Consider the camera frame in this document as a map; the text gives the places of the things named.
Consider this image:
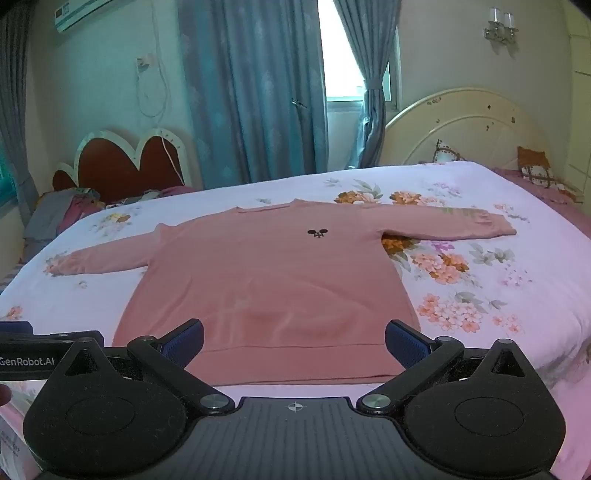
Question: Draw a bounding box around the green window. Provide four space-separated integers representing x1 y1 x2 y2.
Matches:
0 136 20 201

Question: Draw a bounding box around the tied blue curtain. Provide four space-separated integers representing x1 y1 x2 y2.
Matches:
332 0 403 169

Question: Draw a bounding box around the pile of clothes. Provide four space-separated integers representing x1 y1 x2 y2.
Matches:
23 185 197 264

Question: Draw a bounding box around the grey blue curtain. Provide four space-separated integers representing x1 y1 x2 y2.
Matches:
0 0 40 227

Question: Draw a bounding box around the white air conditioner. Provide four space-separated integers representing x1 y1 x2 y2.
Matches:
53 0 116 33

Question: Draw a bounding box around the floral white bed sheet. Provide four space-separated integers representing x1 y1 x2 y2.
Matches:
0 161 591 480

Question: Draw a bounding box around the wall lamp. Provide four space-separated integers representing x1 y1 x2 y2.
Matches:
482 7 520 45

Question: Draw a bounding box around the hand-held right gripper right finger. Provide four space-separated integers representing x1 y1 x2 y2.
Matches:
355 319 532 415

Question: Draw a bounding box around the wide blue curtain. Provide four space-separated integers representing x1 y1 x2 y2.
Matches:
178 0 329 190

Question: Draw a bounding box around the purple blanket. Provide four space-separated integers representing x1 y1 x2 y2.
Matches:
492 166 591 227

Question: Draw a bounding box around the cream arched headboard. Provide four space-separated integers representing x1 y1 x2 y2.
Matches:
384 86 566 185

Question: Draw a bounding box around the red scalloped headboard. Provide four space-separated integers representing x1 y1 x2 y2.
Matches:
52 128 197 204

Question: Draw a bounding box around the pink sweater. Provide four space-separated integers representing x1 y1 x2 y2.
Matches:
48 198 518 386

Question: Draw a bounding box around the white cable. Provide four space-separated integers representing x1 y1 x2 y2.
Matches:
136 0 185 188

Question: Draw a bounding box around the bright window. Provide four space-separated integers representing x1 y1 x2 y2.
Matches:
318 0 399 112

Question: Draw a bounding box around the small patterned pillow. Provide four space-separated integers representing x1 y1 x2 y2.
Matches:
433 140 466 163

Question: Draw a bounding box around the orange patterned pillow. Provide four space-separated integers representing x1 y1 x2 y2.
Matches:
516 146 580 201

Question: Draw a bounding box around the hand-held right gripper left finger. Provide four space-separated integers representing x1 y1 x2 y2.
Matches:
62 318 236 415

